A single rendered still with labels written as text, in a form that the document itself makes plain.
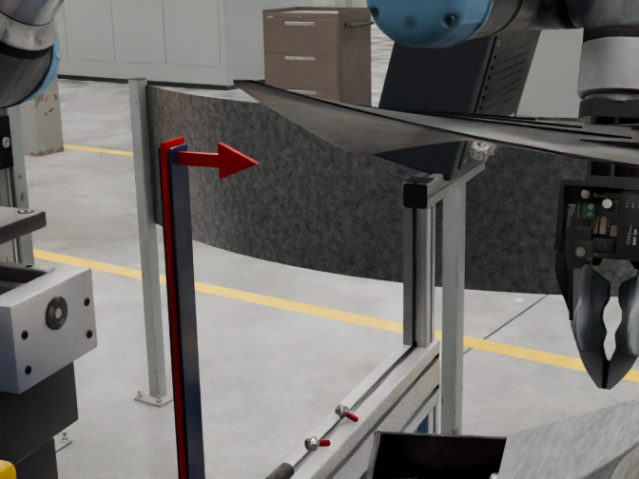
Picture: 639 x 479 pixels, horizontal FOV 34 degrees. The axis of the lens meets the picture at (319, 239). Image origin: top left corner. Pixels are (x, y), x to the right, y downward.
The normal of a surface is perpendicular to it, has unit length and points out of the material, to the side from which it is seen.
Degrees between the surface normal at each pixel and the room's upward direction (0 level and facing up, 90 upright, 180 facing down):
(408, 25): 88
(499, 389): 0
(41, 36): 89
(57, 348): 90
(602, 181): 73
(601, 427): 55
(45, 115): 89
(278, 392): 0
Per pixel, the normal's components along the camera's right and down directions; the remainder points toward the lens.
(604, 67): -0.76, -0.07
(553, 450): -0.82, -0.49
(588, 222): -0.40, -0.04
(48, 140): 0.83, 0.13
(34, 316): 0.93, 0.08
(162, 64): -0.56, 0.23
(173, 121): -0.79, 0.18
